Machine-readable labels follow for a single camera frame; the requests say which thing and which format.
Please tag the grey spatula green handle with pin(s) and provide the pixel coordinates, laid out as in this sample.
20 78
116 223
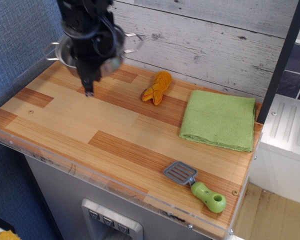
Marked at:
184 174

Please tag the white ribbed appliance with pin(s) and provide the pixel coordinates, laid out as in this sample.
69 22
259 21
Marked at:
276 166

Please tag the green folded cloth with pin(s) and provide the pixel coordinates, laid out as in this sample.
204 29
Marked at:
219 120

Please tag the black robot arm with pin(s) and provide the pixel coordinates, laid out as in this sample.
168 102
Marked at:
85 12

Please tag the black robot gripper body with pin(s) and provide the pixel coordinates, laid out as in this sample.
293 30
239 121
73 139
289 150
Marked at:
92 46

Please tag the stainless steel pot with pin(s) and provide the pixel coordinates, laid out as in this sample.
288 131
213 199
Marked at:
63 52

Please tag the black right frame post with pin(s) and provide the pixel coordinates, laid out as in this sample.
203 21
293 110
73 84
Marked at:
286 50

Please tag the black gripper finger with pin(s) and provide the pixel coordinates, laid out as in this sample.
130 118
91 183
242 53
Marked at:
88 87

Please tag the yellow object bottom left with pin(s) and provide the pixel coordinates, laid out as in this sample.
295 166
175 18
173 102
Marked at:
9 235

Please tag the silver dispenser button panel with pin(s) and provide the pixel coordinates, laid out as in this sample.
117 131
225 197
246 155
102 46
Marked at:
106 224

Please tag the orange plush toy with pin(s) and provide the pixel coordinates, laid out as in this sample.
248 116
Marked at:
161 82

